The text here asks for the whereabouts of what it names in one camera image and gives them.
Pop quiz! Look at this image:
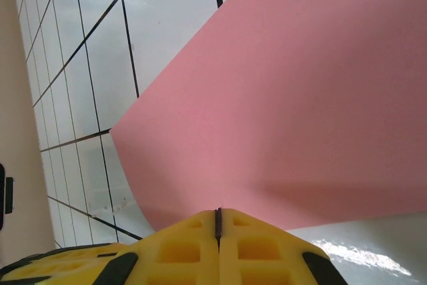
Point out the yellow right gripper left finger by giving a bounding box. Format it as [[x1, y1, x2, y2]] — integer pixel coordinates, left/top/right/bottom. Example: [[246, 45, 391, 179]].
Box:
[[89, 209, 220, 285]]

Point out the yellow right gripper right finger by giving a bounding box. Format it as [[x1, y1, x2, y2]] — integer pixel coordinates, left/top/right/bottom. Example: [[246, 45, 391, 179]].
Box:
[[218, 208, 350, 285]]

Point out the pink square paper sheet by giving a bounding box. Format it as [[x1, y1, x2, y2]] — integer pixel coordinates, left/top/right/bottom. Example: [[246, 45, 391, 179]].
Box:
[[109, 0, 427, 233]]

